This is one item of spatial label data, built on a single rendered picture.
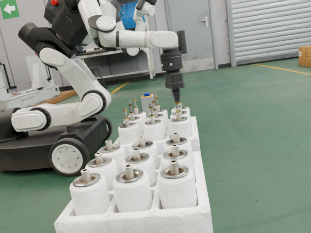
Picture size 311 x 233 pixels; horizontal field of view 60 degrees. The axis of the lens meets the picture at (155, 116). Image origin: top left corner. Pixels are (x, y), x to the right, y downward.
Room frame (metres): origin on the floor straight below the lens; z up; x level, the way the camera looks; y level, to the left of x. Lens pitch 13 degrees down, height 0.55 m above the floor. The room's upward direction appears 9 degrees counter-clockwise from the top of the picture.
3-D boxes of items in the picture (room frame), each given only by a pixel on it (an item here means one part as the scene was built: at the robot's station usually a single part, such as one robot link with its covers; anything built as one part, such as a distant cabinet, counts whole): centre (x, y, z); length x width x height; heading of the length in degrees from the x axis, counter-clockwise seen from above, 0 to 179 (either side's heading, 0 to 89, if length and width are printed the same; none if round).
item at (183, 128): (1.17, -0.10, 0.16); 0.10 x 0.10 x 0.18
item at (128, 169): (0.66, 0.09, 0.26); 0.02 x 0.02 x 0.03
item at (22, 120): (1.62, 0.71, 0.28); 0.21 x 0.20 x 0.13; 84
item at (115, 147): (0.91, 0.18, 0.25); 0.08 x 0.08 x 0.01
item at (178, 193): (0.64, -0.03, 0.16); 0.10 x 0.10 x 0.18
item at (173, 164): (0.64, -0.03, 0.26); 0.02 x 0.02 x 0.03
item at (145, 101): (1.60, 0.03, 0.16); 0.07 x 0.07 x 0.31; 82
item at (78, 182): (0.67, 0.21, 0.25); 0.08 x 0.08 x 0.01
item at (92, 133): (1.62, 0.68, 0.19); 0.64 x 0.52 x 0.33; 84
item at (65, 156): (1.33, 0.47, 0.10); 0.20 x 0.05 x 0.20; 84
